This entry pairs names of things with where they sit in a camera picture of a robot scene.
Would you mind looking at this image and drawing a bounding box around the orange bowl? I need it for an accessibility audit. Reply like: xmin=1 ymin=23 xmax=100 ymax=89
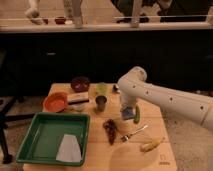
xmin=43 ymin=92 xmax=68 ymax=113

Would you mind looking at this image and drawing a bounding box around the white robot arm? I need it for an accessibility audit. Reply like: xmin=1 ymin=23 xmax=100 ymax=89
xmin=117 ymin=66 xmax=213 ymax=132

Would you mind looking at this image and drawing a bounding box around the green pepper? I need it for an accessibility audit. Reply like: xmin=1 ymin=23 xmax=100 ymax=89
xmin=133 ymin=105 xmax=140 ymax=124

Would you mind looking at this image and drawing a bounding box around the dark maroon bowl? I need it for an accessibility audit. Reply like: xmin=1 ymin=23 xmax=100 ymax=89
xmin=71 ymin=76 xmax=90 ymax=93

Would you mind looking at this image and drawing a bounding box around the small red bowl left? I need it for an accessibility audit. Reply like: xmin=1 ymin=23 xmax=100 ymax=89
xmin=42 ymin=18 xmax=49 ymax=25

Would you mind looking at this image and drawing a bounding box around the yellow banana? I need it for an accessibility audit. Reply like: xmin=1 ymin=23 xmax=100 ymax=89
xmin=140 ymin=138 xmax=164 ymax=152

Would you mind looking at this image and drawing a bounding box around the garlic clove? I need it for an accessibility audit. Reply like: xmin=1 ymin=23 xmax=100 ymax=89
xmin=70 ymin=105 xmax=84 ymax=112

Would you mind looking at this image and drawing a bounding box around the small red bowl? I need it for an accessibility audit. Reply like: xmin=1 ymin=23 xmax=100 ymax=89
xmin=55 ymin=17 xmax=66 ymax=25
xmin=42 ymin=18 xmax=49 ymax=25

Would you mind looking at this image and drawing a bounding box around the green plastic cup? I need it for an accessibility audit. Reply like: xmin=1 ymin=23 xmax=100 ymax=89
xmin=96 ymin=82 xmax=107 ymax=96

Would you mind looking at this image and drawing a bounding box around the small red bowl right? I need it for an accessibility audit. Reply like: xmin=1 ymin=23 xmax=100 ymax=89
xmin=55 ymin=17 xmax=66 ymax=25

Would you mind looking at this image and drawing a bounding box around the white cloth in tray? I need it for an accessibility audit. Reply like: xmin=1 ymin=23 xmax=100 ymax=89
xmin=56 ymin=134 xmax=82 ymax=162

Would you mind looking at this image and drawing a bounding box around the green plastic tray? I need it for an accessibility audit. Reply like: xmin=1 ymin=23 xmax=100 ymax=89
xmin=16 ymin=112 xmax=90 ymax=167

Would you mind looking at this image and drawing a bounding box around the silver fork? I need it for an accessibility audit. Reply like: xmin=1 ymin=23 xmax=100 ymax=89
xmin=120 ymin=125 xmax=148 ymax=142

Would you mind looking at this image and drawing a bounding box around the dark grape bunch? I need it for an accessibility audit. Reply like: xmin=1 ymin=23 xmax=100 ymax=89
xmin=103 ymin=119 xmax=117 ymax=145

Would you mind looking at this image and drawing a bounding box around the black office chair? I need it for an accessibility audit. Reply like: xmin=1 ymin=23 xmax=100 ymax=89
xmin=0 ymin=46 xmax=36 ymax=165

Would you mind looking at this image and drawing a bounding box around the metal cup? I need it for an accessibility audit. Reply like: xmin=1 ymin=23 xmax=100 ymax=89
xmin=95 ymin=95 xmax=107 ymax=111

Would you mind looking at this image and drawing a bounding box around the blue sponge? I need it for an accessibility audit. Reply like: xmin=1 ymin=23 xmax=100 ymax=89
xmin=121 ymin=107 xmax=134 ymax=120

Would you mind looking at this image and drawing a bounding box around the white handled brush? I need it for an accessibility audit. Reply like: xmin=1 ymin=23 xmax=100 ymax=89
xmin=112 ymin=85 xmax=119 ymax=93

